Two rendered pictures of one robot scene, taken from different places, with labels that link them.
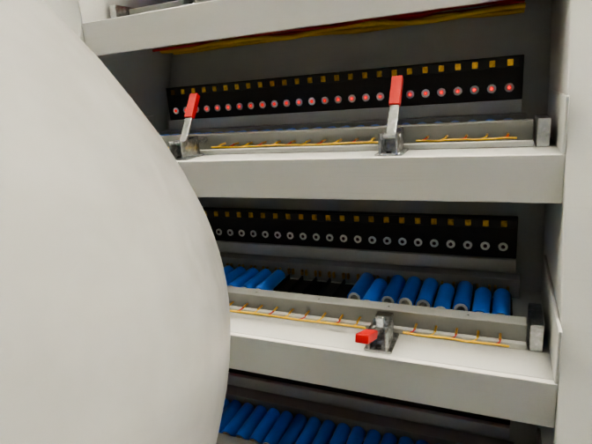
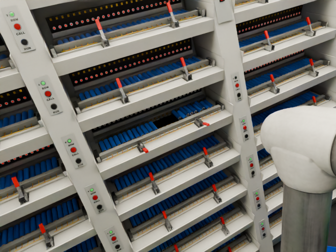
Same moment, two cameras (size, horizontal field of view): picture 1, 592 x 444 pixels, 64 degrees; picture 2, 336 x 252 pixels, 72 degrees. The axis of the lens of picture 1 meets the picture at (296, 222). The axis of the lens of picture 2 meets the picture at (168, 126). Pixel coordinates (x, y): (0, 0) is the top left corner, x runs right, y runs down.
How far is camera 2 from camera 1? 0.68 m
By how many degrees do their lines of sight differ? 46
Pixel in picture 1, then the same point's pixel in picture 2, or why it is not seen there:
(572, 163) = (225, 71)
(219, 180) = (145, 104)
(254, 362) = (174, 146)
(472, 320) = (211, 110)
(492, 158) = (212, 74)
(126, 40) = (80, 65)
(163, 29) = (98, 58)
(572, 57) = (220, 48)
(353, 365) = (198, 132)
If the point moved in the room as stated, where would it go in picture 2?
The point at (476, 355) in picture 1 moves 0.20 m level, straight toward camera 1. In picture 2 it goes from (216, 116) to (249, 125)
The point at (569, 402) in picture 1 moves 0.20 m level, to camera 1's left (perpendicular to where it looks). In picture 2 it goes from (235, 116) to (210, 136)
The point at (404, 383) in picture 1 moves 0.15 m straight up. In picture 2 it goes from (208, 129) to (200, 96)
